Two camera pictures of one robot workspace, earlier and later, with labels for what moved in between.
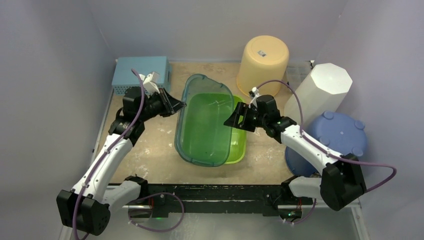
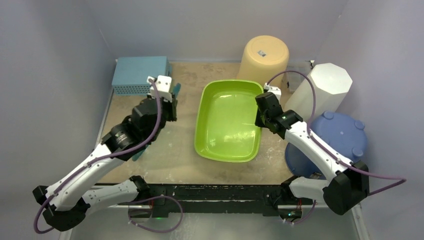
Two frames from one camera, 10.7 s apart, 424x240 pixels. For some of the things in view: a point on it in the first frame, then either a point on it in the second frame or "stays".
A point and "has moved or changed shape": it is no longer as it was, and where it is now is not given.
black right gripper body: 246,115 stays
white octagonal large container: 325,90 stays
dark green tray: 201,136 -> 176,88
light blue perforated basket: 124,77 stays
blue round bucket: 336,131 stays
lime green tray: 238,139 has moved or changed shape
